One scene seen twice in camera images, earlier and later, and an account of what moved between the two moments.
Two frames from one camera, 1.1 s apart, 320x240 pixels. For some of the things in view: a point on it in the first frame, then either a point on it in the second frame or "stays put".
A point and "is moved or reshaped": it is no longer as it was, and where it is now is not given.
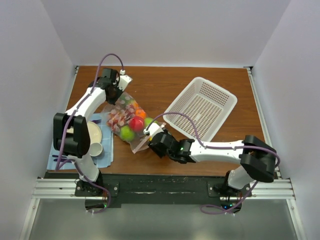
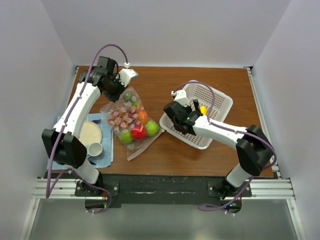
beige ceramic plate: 94,132 stays put
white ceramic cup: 95,149 stays put
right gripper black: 159,153 → 196,105
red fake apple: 137,123 → 138,132
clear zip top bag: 129,122 is moved or reshaped
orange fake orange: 140,112 → 143,116
